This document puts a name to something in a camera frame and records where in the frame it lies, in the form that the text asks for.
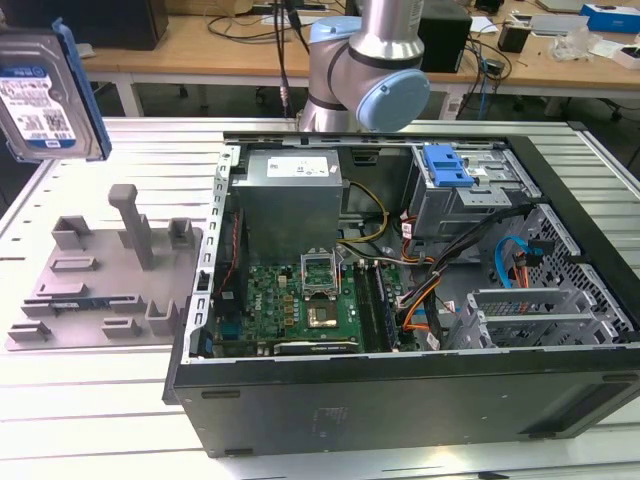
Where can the gray power supply unit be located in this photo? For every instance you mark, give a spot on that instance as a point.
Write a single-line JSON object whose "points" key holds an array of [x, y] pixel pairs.
{"points": [[285, 210]]}

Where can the small black box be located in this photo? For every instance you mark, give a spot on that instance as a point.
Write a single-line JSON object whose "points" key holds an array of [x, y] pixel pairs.
{"points": [[512, 39]]}

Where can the black case fan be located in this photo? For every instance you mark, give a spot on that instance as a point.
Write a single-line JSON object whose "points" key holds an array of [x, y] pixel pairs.
{"points": [[234, 240]]}

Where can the green motherboard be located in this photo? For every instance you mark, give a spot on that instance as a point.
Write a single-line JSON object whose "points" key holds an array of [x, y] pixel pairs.
{"points": [[270, 305]]}

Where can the clear plastic bags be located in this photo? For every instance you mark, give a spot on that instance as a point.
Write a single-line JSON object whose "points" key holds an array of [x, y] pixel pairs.
{"points": [[572, 45]]}

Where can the gray parts rack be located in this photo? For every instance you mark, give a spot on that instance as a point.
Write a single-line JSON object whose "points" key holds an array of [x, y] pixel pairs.
{"points": [[115, 280]]}

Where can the installed RAM stick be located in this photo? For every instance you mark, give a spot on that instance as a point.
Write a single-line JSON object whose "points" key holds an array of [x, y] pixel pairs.
{"points": [[386, 305], [367, 305]]}

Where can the blue white carton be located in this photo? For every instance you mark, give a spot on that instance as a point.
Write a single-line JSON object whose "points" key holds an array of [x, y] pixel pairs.
{"points": [[610, 20]]}

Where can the hard disk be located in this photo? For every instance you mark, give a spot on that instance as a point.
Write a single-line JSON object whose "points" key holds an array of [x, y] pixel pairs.
{"points": [[45, 100]]}

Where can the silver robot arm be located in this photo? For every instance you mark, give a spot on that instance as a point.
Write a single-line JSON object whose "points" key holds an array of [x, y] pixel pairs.
{"points": [[380, 45]]}

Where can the wooden desk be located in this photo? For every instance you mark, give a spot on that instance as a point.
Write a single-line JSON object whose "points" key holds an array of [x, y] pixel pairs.
{"points": [[200, 55], [550, 70]]}

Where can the large black computer box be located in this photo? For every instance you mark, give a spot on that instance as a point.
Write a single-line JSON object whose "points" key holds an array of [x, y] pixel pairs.
{"points": [[125, 25]]}

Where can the black speaker box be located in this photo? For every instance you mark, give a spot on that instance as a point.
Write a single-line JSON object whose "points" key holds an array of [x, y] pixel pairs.
{"points": [[445, 45]]}

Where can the small white box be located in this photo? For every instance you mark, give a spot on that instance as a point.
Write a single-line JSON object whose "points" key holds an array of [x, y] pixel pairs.
{"points": [[627, 57]]}

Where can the black graphics card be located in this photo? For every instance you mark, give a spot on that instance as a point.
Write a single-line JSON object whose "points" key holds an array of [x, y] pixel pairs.
{"points": [[320, 348]]}

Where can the gray metal drive cage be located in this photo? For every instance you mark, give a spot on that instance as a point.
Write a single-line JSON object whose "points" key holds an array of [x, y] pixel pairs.
{"points": [[450, 215]]}

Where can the crumpled white plastic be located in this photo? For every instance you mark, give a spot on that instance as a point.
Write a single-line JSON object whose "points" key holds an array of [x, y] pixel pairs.
{"points": [[86, 50]]}

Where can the empty blue disk carrier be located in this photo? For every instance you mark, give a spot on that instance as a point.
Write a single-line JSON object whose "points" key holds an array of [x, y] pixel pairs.
{"points": [[442, 172]]}

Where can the CPU socket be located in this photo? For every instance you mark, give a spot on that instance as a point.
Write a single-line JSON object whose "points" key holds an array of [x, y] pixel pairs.
{"points": [[322, 315]]}

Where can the spare RAM stick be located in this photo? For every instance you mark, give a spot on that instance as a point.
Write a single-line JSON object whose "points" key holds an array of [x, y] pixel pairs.
{"points": [[80, 304]]}

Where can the black open PC case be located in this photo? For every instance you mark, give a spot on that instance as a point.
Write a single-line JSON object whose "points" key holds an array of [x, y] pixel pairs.
{"points": [[400, 400]]}

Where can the flat gray device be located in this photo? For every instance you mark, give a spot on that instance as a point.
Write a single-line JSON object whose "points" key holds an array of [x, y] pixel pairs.
{"points": [[557, 24]]}

